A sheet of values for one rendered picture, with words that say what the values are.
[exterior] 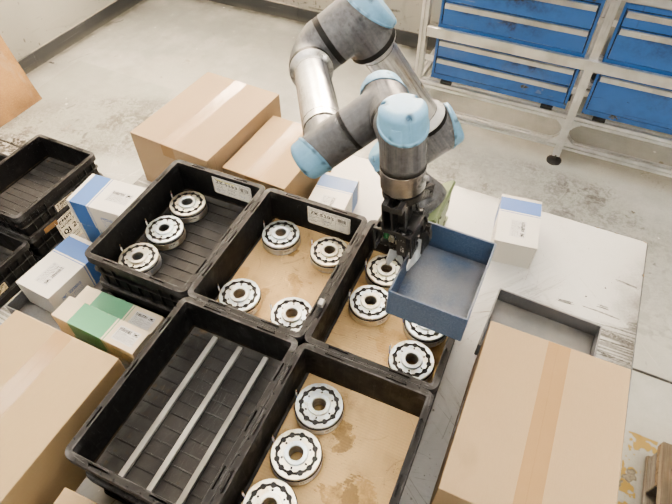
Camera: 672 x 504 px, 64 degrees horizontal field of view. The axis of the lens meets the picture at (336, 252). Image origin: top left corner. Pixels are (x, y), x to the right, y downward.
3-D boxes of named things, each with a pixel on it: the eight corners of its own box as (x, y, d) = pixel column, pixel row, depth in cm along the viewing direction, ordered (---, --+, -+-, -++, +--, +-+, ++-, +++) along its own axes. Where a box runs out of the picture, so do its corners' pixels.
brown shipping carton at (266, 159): (277, 152, 192) (273, 115, 180) (331, 171, 185) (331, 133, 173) (229, 205, 175) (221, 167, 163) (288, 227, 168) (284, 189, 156)
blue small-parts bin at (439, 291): (420, 242, 114) (424, 219, 109) (489, 265, 110) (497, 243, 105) (385, 312, 103) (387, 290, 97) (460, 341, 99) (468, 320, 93)
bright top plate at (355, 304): (358, 281, 134) (358, 279, 134) (396, 293, 132) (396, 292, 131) (343, 312, 128) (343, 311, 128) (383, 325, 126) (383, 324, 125)
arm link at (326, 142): (272, 42, 124) (281, 154, 88) (309, 11, 121) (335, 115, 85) (303, 79, 131) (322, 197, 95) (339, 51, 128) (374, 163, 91)
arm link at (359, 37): (415, 148, 158) (307, 9, 119) (459, 119, 154) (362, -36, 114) (428, 175, 151) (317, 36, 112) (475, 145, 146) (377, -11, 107)
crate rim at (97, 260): (178, 164, 156) (176, 157, 155) (268, 192, 148) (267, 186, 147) (84, 260, 133) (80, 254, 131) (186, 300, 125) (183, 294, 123)
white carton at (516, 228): (495, 214, 172) (502, 193, 165) (534, 222, 169) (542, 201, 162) (487, 259, 159) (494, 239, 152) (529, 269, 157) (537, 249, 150)
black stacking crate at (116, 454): (194, 324, 132) (184, 296, 123) (302, 367, 124) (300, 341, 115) (84, 476, 108) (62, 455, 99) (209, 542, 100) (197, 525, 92)
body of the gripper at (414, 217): (372, 250, 96) (369, 199, 87) (391, 219, 101) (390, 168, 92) (412, 262, 93) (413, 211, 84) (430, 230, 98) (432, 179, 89)
